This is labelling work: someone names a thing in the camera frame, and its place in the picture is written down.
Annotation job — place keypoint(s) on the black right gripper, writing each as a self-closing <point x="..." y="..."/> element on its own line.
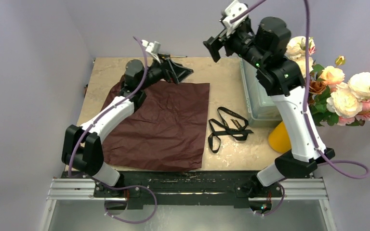
<point x="224" y="43"/>

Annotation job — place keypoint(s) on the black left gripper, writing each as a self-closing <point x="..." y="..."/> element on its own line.
<point x="178" y="72"/>

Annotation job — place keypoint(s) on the white flower stem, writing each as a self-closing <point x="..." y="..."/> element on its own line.
<point x="347" y="103"/>
<point x="296" y="52"/>

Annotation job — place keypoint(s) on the dark red wrapping paper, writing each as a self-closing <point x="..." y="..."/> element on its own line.
<point x="167" y="133"/>

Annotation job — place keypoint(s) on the black printed ribbon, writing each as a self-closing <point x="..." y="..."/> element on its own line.
<point x="222" y="128"/>

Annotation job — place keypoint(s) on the brown orange flower stem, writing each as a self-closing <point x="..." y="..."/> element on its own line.
<point x="316" y="88"/>

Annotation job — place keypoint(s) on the pink peony flower stem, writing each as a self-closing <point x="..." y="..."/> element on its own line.
<point x="360" y="119"/>

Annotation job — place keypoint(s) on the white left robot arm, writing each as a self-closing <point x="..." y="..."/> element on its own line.
<point x="82" y="147"/>

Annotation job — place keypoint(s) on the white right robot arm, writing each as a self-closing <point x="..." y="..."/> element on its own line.
<point x="284" y="84"/>

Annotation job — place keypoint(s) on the yellow cylinder vase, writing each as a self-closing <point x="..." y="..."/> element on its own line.
<point x="279" y="140"/>

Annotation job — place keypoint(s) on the yellow black screwdriver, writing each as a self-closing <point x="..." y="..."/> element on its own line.
<point x="177" y="56"/>

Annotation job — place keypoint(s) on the clear plastic storage box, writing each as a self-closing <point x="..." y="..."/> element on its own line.
<point x="262" y="111"/>

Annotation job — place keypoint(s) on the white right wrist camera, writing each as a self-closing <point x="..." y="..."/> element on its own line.
<point x="232" y="11"/>

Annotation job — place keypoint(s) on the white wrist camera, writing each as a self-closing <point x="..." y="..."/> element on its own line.
<point x="152" y="48"/>
<point x="232" y="11"/>

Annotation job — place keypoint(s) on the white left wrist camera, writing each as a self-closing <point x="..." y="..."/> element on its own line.
<point x="152" y="48"/>

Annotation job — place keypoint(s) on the black table edge rail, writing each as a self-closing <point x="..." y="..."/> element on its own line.
<point x="215" y="188"/>

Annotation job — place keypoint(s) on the aluminium frame rail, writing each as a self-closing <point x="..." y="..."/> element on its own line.
<point x="84" y="189"/>

